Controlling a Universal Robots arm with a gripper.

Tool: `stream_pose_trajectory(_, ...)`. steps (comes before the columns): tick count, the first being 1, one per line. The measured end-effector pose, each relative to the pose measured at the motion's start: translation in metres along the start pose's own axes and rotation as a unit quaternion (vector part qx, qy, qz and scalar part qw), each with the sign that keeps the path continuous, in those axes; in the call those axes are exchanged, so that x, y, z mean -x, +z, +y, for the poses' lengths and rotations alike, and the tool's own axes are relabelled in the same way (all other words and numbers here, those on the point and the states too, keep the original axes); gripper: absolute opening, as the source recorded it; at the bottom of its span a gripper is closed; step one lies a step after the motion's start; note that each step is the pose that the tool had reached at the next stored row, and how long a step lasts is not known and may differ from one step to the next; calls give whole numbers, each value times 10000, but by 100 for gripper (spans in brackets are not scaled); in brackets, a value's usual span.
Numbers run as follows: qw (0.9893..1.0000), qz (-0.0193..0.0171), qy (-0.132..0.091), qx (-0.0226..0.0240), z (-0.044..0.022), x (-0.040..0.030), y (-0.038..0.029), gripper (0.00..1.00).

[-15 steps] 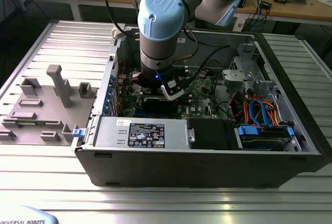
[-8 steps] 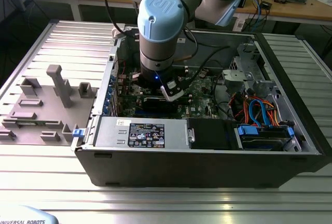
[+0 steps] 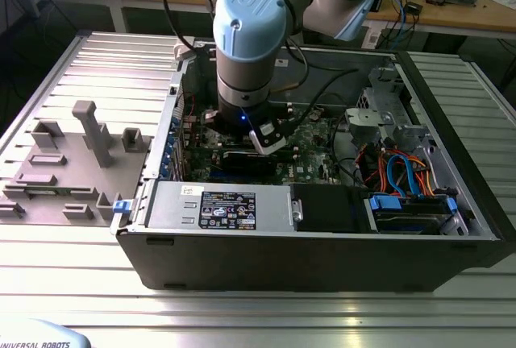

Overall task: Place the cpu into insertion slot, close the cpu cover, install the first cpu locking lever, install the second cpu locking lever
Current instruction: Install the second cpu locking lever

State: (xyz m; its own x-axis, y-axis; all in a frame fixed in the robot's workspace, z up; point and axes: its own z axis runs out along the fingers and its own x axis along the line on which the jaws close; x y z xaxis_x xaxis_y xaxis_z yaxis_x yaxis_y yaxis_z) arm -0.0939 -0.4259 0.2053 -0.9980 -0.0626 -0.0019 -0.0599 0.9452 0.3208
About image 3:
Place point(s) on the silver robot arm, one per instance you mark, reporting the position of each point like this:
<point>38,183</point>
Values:
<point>250,21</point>

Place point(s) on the black drive bay cover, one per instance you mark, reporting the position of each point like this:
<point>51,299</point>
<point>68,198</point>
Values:
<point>326,207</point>

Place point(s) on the black graphics card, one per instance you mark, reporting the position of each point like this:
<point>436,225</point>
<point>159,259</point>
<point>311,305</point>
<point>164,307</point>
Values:
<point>242,164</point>

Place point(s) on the green motherboard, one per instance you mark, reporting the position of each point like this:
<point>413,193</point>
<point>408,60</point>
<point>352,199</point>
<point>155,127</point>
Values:
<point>314,150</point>

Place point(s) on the grey power supply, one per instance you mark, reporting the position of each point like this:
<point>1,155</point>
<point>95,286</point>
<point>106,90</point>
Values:
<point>173,207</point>

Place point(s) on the blue plastic clip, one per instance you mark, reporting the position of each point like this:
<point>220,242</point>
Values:
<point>122,207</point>

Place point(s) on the black PC case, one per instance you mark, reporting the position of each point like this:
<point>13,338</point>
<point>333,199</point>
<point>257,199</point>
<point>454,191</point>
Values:
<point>282,263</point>

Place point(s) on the grey parts rack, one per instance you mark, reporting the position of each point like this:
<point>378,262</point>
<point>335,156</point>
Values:
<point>80,179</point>

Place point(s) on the hard disk in blue carrier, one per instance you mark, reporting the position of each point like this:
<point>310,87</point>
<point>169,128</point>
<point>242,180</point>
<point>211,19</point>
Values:
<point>387,203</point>

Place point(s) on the green RAM stick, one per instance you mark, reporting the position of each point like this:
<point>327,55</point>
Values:
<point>60,192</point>

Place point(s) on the small black box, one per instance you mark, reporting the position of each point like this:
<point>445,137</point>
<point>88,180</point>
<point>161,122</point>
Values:
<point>413,7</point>

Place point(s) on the wooden desk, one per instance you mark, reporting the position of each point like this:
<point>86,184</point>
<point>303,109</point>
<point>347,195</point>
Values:
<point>463,15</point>

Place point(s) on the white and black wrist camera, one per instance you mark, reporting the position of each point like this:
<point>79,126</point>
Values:
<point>266,138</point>

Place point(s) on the silver drive bay bracket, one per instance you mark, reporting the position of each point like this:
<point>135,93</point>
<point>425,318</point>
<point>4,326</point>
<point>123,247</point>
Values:
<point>363,118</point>

